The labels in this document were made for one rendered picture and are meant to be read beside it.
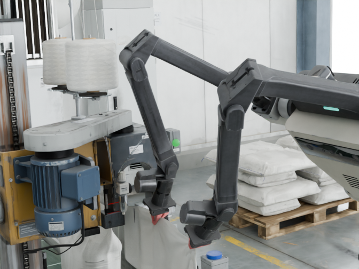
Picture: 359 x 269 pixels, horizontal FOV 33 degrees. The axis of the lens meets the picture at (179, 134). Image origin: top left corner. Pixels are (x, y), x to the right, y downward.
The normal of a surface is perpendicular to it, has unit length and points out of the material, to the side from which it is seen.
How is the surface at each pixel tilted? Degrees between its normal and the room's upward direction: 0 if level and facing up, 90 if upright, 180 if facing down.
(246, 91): 124
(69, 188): 90
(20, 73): 90
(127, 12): 90
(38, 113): 90
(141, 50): 104
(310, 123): 40
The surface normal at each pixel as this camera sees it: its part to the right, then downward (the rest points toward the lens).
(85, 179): 0.84, 0.07
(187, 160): 0.52, 0.14
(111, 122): 0.94, 0.04
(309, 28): -0.85, 0.13
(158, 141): 0.33, 0.37
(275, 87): 0.26, 0.68
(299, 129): -0.58, -0.67
